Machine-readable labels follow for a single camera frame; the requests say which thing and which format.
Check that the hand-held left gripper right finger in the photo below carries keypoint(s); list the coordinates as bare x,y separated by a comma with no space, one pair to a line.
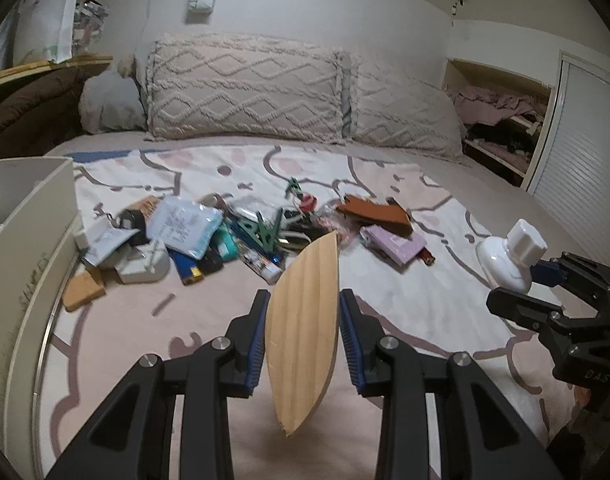
352,355

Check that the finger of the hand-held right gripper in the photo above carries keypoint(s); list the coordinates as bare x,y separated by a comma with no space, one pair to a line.
547,272
525,307

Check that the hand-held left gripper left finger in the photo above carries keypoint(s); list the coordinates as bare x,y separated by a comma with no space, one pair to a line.
254,355

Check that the clear plastic funnel cup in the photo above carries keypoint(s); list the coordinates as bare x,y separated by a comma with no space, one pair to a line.
500,260

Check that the leaf-shaped wooden board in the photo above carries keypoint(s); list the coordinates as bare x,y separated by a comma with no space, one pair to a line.
300,335

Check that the white box container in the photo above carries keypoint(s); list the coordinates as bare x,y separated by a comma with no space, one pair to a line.
30,260

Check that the printed blanket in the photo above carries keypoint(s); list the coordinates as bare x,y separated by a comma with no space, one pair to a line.
435,310

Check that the white toothpaste tube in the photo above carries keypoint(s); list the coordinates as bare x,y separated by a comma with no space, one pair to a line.
262,265

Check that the beige bedsheet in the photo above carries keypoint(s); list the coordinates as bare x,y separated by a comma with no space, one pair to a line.
485,185

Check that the blue yellow lighter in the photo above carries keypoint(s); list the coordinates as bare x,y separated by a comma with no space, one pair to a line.
187,270

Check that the red lighter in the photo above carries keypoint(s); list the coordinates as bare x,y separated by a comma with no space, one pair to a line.
427,259

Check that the teal pack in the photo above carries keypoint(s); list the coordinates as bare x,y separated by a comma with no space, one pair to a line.
226,247

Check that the purple notebook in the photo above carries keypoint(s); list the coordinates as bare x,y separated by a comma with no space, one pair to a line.
395,247

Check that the green clothespin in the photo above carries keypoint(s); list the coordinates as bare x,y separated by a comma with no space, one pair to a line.
265,232

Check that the white louvered door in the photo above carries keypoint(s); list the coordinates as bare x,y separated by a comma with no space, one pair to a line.
580,150

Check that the clear bag of beads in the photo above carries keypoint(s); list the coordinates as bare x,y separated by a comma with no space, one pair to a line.
335,227

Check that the white grey device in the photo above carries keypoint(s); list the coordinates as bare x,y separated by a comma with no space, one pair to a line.
145,270

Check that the brown leather wallet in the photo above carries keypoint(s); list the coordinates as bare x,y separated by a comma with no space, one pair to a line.
380,215

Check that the white printed packet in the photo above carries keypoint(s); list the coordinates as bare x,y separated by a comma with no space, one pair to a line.
185,225

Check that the small green clip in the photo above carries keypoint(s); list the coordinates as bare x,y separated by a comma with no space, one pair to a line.
295,187

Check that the pile of pink clothes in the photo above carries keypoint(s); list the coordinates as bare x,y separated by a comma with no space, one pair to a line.
490,105

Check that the brown block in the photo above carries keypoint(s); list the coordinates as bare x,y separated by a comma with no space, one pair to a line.
82,290

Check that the clear white packet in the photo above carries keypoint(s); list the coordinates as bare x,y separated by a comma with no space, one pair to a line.
105,245

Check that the textured beige pillow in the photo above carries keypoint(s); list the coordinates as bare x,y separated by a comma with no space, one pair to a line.
405,110
245,90

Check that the white closet shelf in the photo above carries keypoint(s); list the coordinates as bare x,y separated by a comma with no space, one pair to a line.
452,72

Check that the grey cushion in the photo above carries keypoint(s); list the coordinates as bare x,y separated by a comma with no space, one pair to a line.
110,102

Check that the brown blanket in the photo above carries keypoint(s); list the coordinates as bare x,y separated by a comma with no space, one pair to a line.
30,110

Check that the crumpled silver foil bag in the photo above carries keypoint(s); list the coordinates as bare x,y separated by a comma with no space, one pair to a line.
91,25

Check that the white paper bag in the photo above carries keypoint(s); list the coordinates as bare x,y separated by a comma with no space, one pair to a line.
50,15

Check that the light wooden shelf frame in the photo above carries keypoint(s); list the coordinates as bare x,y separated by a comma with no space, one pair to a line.
45,66

